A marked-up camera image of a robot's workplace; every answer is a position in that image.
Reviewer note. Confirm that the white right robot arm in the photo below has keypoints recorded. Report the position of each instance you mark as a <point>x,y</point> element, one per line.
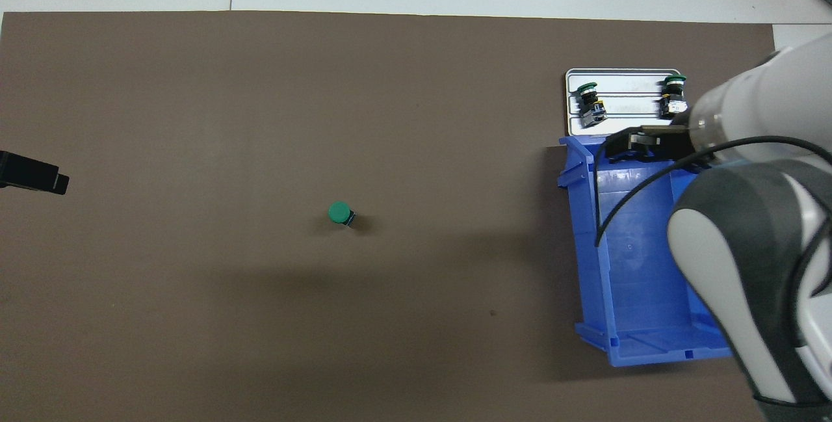
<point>747,103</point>

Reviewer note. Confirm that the green push button switch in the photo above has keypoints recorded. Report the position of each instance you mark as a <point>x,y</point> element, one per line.
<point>590,110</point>
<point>673,105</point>
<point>338,212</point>

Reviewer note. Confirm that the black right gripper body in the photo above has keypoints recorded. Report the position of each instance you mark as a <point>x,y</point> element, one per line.
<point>676,144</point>

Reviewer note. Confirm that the brown table mat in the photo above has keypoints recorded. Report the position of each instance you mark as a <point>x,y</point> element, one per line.
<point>325,311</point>

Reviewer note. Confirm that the grey metal tray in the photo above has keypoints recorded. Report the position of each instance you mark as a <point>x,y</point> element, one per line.
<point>630,110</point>

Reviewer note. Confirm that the blue plastic storage bin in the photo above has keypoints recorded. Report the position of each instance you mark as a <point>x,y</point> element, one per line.
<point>637,279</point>

